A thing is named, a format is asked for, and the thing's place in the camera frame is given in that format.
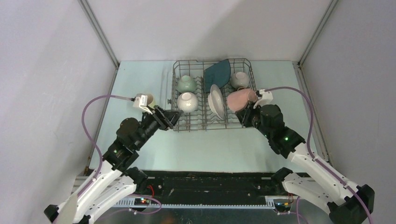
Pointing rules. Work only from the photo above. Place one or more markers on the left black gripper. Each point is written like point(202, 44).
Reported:
point(166, 119)

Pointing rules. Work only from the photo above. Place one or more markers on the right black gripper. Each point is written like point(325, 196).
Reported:
point(243, 115)

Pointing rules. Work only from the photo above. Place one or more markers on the pink mug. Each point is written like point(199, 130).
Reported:
point(238, 100)

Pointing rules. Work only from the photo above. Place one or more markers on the white ceramic bowl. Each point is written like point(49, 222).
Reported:
point(187, 102)

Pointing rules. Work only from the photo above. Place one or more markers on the pale green ceramic bowl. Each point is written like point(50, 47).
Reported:
point(186, 84)

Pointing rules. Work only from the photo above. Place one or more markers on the pink white bowl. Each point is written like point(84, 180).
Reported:
point(239, 80)

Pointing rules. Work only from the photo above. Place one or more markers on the white scalloped plate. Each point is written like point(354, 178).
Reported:
point(216, 102)

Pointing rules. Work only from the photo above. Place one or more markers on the teal square plate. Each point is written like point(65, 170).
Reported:
point(218, 74)

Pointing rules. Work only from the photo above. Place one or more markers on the yellow green mug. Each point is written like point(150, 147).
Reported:
point(150, 100)

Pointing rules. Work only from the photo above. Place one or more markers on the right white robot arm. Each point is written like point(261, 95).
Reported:
point(344, 201)

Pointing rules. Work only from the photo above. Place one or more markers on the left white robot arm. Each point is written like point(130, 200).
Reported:
point(114, 178)

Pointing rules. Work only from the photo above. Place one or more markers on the left controller board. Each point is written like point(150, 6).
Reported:
point(142, 201)

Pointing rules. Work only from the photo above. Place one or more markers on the controller board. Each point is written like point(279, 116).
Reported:
point(142, 201)
point(282, 207)

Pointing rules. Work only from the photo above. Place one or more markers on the right controller board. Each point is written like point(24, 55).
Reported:
point(282, 207)

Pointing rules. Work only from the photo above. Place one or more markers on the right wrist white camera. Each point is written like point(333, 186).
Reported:
point(265, 97)

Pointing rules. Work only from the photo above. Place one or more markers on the wrist white camera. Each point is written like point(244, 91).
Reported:
point(140, 102)
point(265, 97)

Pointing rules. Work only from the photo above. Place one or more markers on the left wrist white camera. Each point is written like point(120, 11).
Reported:
point(140, 102)

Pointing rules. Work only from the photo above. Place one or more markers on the grey wire dish rack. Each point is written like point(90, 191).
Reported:
point(203, 118)

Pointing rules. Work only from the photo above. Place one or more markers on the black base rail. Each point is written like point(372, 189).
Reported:
point(210, 188)

